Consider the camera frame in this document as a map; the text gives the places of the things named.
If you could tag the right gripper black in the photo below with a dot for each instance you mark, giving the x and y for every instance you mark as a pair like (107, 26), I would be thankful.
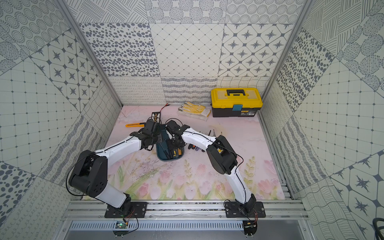
(171, 146)

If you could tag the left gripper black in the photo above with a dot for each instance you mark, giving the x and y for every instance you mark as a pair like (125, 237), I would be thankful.
(157, 135)

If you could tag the teal plastic storage box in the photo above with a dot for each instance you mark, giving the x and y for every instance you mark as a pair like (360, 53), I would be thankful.
(163, 152)

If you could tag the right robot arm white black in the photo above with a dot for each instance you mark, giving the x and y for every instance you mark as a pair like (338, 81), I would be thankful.
(221, 154)

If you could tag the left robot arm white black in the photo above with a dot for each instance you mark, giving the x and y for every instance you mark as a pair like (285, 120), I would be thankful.
(89, 174)

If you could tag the yellow utility knife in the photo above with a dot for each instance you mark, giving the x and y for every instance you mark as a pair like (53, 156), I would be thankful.
(135, 125)

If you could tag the black balanced charging board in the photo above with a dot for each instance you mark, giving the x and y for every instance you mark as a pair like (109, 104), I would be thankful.
(156, 116)

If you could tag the yellow white work gloves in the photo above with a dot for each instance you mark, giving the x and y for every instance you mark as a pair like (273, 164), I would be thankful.
(194, 111)

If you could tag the yellow black toolbox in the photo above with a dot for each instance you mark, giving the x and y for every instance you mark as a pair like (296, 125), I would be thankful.
(235, 102)

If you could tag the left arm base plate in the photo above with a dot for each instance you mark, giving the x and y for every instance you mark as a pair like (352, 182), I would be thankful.
(134, 209)

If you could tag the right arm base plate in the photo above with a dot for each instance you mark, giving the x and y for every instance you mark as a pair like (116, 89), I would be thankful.
(234, 209)

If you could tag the white slotted cable duct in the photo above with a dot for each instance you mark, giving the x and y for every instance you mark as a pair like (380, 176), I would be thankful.
(153, 225)

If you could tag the aluminium rail frame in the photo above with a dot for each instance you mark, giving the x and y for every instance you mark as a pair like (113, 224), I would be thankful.
(188, 210)

